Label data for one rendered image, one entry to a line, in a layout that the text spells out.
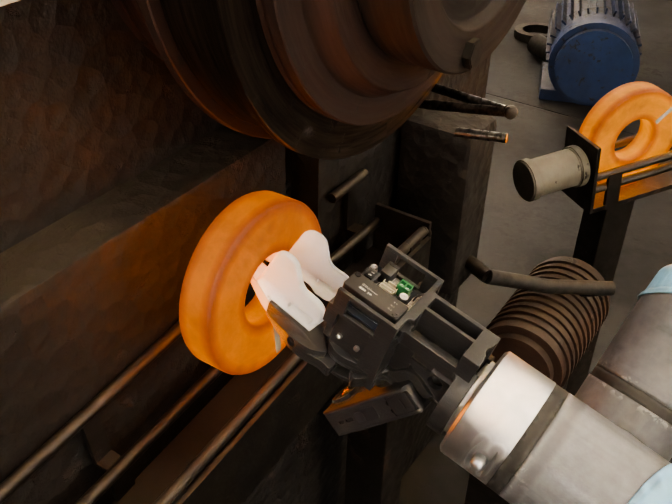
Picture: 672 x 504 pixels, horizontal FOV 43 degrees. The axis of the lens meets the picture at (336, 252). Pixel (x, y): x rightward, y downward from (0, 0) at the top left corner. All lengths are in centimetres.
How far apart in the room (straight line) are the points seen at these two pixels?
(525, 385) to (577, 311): 62
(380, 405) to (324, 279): 11
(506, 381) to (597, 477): 9
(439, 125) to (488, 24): 31
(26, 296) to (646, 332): 48
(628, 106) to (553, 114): 177
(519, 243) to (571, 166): 108
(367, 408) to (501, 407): 12
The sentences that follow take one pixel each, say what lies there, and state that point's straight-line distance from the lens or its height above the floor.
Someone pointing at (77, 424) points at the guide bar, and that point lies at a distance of 74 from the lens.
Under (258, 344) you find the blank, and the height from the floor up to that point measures 78.
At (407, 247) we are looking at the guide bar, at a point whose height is 71.
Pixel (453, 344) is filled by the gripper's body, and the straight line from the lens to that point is 62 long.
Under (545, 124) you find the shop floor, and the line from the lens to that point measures 292.
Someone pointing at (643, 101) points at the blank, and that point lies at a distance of 125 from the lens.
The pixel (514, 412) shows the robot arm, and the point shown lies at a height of 84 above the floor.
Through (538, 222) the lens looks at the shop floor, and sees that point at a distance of 238.
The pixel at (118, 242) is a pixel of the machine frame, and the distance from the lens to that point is 70.
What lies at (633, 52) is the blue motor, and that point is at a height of 25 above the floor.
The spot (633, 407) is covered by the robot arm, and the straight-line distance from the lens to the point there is 72.
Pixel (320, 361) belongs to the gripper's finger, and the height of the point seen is 82.
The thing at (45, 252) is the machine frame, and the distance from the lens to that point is 69.
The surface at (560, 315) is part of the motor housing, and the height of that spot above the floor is 53.
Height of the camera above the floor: 125
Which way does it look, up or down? 35 degrees down
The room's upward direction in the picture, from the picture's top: 2 degrees clockwise
